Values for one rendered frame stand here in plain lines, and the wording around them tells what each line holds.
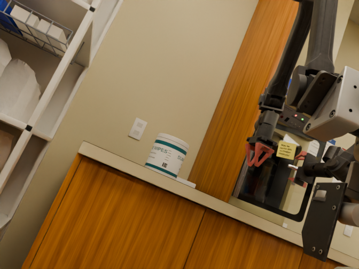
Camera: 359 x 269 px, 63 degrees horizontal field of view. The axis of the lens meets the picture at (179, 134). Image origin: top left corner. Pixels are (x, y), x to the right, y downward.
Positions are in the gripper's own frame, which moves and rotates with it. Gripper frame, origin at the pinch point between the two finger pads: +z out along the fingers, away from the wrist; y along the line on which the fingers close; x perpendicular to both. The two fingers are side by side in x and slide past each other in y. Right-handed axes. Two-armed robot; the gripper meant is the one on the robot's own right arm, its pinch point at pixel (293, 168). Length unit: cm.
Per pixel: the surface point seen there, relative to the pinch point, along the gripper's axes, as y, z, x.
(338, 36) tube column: 85, 16, -14
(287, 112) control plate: 26.3, 8.8, 5.8
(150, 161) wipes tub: -22, 0, 60
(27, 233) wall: -74, 61, 89
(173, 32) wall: 60, 59, 65
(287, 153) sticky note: 7.0, 5.9, 0.9
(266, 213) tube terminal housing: -21.0, 16.6, -6.1
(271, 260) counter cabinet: -38.6, -10.1, 5.2
